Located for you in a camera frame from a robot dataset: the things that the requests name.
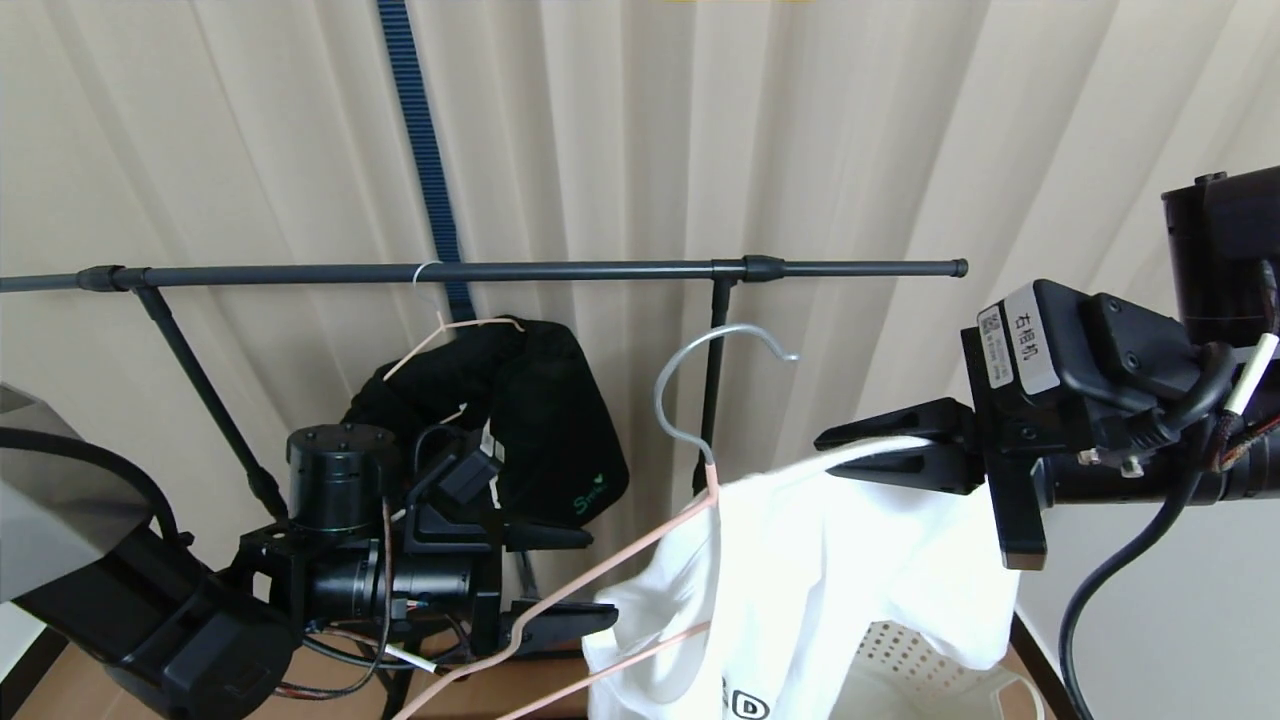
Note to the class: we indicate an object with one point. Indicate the black clothes rack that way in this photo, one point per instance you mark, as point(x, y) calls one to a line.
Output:
point(600, 270)

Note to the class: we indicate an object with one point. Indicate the beige curtain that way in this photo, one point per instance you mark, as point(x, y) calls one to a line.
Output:
point(200, 130)
point(850, 130)

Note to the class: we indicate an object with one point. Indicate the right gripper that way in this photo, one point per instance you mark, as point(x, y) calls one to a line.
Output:
point(1020, 500)

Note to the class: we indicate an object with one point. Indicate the pink clothes hanger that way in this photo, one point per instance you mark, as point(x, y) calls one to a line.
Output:
point(662, 390)
point(427, 272)

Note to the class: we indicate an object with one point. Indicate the white laundry basket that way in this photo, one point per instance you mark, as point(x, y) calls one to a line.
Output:
point(930, 670)

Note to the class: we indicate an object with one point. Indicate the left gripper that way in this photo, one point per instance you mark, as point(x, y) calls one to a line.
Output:
point(440, 588)

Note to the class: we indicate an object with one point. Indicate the black shorts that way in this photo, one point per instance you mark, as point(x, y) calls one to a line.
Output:
point(550, 430)

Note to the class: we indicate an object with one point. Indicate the white garment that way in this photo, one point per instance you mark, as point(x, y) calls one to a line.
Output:
point(830, 560)

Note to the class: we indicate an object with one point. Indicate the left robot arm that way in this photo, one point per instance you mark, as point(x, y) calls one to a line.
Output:
point(180, 620)

